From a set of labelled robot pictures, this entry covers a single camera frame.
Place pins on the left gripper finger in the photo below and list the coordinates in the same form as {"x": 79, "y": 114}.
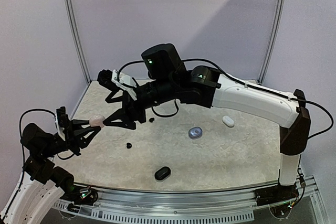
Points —
{"x": 80, "y": 123}
{"x": 86, "y": 135}

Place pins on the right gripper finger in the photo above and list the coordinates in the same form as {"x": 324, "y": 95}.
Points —
{"x": 120, "y": 118}
{"x": 116, "y": 96}

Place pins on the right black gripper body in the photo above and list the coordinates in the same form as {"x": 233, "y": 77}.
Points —
{"x": 130, "y": 107}

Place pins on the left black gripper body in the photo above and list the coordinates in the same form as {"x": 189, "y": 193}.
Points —
{"x": 73, "y": 144}

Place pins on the pink charging case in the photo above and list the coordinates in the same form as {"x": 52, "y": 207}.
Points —
{"x": 97, "y": 120}

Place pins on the purple charging case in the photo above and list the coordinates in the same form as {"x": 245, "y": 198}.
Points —
{"x": 195, "y": 132}

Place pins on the black charging case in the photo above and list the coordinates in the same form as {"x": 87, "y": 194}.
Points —
{"x": 162, "y": 174}

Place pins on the white charging case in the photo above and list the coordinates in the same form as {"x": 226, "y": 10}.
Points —
{"x": 228, "y": 121}

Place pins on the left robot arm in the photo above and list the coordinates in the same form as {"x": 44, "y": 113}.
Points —
{"x": 42, "y": 182}

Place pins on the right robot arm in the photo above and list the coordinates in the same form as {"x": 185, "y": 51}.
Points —
{"x": 209, "y": 86}

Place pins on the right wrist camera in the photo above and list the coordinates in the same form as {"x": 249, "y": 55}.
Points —
{"x": 113, "y": 80}

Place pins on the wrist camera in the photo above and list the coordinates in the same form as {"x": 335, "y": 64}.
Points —
{"x": 62, "y": 122}
{"x": 113, "y": 80}

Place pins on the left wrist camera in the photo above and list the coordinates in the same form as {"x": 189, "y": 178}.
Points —
{"x": 62, "y": 122}

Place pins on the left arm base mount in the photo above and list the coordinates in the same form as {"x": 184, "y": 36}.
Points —
{"x": 78, "y": 195}

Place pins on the aluminium front rail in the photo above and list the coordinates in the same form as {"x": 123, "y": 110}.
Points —
{"x": 228, "y": 206}

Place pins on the right aluminium frame post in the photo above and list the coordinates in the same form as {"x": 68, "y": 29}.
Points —
{"x": 272, "y": 40}

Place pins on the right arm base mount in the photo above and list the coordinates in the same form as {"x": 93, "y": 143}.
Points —
{"x": 279, "y": 193}

